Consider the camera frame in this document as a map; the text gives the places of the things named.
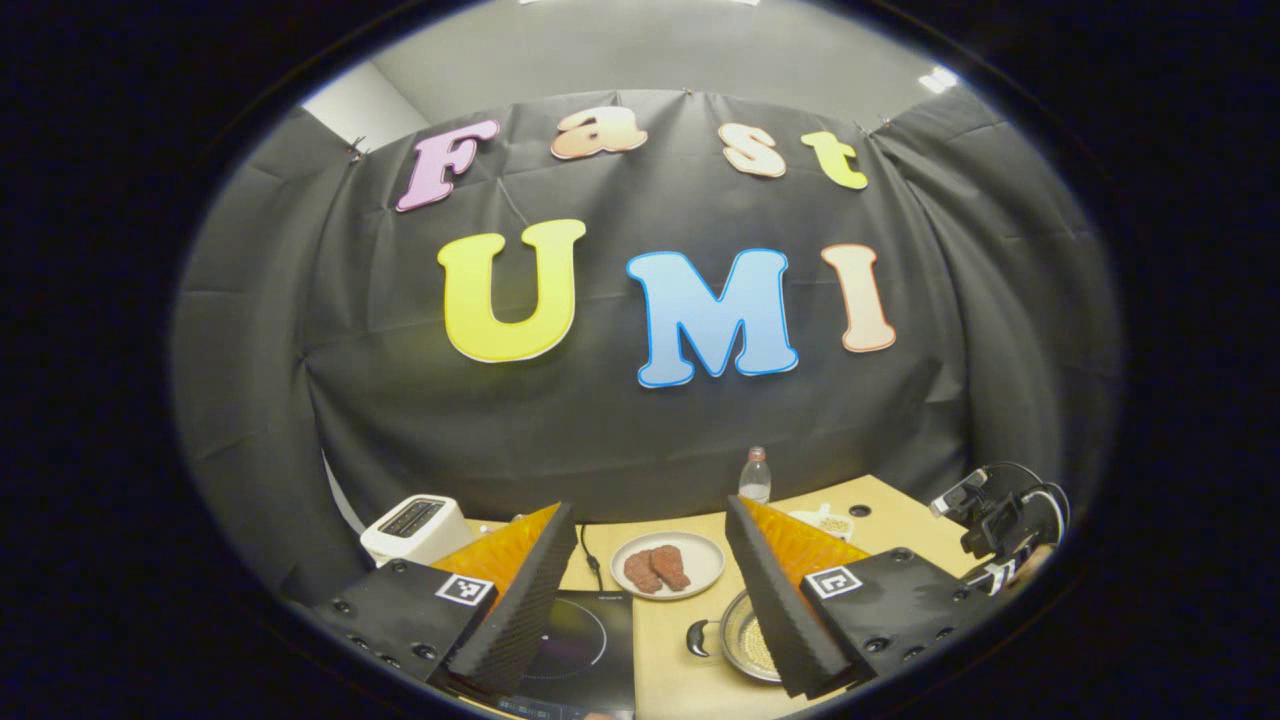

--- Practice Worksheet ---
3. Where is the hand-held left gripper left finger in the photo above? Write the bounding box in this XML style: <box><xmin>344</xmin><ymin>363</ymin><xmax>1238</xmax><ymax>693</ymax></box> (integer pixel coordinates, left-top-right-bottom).
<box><xmin>315</xmin><ymin>500</ymin><xmax>579</xmax><ymax>701</ymax></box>

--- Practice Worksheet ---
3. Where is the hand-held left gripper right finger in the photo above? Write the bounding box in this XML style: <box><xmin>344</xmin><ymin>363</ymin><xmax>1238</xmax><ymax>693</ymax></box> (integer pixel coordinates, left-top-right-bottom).
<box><xmin>725</xmin><ymin>495</ymin><xmax>986</xmax><ymax>701</ymax></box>

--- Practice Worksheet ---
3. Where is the steel pot with black handles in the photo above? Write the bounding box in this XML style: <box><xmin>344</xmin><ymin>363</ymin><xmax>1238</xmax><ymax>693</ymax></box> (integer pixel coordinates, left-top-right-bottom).
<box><xmin>687</xmin><ymin>590</ymin><xmax>791</xmax><ymax>686</ymax></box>

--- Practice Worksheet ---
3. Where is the black induction cooktop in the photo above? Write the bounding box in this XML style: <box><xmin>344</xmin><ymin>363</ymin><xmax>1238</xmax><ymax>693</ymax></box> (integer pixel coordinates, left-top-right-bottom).
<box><xmin>498</xmin><ymin>590</ymin><xmax>638</xmax><ymax>719</ymax></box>

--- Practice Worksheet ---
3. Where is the heap of soybeans in pot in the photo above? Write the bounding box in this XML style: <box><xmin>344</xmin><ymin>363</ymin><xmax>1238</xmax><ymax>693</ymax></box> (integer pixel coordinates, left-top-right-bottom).
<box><xmin>745</xmin><ymin>620</ymin><xmax>783</xmax><ymax>673</ymax></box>

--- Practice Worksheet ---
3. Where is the round beige plate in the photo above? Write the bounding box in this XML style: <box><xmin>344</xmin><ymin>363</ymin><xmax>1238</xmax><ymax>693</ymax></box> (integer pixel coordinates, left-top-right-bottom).
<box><xmin>610</xmin><ymin>530</ymin><xmax>726</xmax><ymax>601</ymax></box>

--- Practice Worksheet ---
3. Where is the white divided dish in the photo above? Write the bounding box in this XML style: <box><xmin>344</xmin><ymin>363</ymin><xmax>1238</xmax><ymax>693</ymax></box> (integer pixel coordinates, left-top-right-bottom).
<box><xmin>788</xmin><ymin>504</ymin><xmax>857</xmax><ymax>542</ymax></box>

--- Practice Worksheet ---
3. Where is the red meat slice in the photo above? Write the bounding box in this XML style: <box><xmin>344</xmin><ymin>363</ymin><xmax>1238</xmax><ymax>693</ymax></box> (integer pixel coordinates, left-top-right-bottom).
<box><xmin>623</xmin><ymin>548</ymin><xmax>663</xmax><ymax>596</ymax></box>
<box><xmin>650</xmin><ymin>545</ymin><xmax>693</xmax><ymax>592</ymax></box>

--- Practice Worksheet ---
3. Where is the clear plastic water bottle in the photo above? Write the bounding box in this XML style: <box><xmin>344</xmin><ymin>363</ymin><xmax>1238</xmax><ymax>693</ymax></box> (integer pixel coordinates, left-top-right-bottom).
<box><xmin>738</xmin><ymin>446</ymin><xmax>773</xmax><ymax>505</ymax></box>

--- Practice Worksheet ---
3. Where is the white toaster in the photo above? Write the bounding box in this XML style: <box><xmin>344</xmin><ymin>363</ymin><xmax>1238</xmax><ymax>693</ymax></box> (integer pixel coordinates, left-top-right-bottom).
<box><xmin>360</xmin><ymin>495</ymin><xmax>474</xmax><ymax>567</ymax></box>

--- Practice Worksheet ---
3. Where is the black backdrop cloth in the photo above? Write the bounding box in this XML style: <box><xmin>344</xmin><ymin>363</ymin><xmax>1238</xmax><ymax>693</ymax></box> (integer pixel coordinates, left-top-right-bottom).
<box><xmin>170</xmin><ymin>88</ymin><xmax>1126</xmax><ymax>606</ymax></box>

